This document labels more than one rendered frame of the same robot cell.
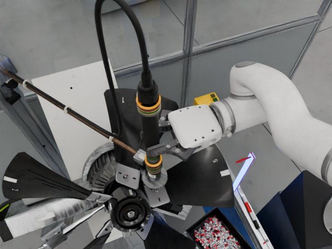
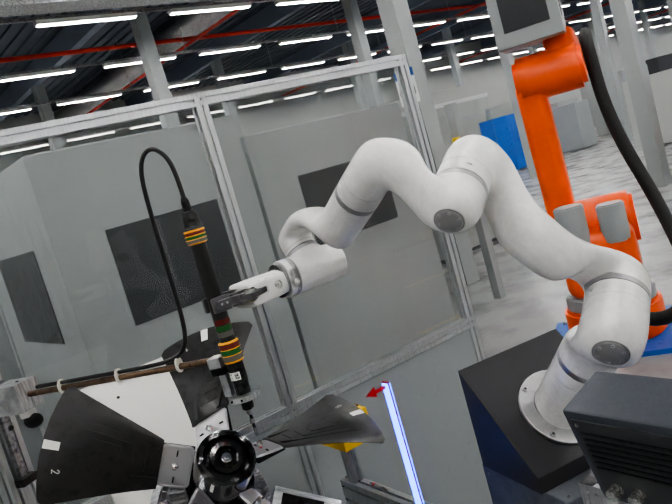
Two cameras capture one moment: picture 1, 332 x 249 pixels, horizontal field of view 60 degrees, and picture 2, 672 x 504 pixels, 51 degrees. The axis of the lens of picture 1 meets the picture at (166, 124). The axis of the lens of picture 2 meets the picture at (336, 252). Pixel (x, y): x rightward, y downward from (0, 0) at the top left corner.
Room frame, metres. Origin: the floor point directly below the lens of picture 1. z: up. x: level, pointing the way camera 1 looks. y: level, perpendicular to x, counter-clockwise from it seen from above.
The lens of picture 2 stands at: (-1.15, 0.05, 1.71)
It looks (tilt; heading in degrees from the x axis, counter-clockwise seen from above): 7 degrees down; 349
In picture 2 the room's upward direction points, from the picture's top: 16 degrees counter-clockwise
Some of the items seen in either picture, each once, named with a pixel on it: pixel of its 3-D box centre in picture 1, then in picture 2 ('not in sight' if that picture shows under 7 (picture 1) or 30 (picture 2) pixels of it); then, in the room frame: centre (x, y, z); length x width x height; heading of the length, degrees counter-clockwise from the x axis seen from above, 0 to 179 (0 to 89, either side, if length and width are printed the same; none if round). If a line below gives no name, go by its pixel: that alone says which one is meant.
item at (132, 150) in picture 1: (66, 109); (117, 378); (0.48, 0.28, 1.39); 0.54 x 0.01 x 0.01; 56
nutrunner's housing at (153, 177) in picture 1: (151, 143); (216, 305); (0.31, 0.03, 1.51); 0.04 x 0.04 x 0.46
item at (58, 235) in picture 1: (56, 237); not in sight; (0.19, 0.36, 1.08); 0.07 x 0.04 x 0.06; 122
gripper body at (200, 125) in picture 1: (196, 126); (261, 287); (0.35, -0.07, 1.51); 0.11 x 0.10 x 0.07; 111
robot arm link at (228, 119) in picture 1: (221, 119); (285, 278); (0.37, -0.13, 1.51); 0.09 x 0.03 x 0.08; 21
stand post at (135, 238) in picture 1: (130, 228); not in sight; (0.36, 0.19, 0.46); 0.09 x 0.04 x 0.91; 111
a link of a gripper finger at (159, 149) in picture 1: (163, 152); (229, 301); (0.28, 0.01, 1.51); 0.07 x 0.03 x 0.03; 111
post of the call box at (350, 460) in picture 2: not in sight; (350, 460); (0.71, -0.20, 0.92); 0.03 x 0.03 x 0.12; 21
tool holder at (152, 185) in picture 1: (151, 169); (234, 376); (0.31, 0.04, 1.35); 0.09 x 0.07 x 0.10; 56
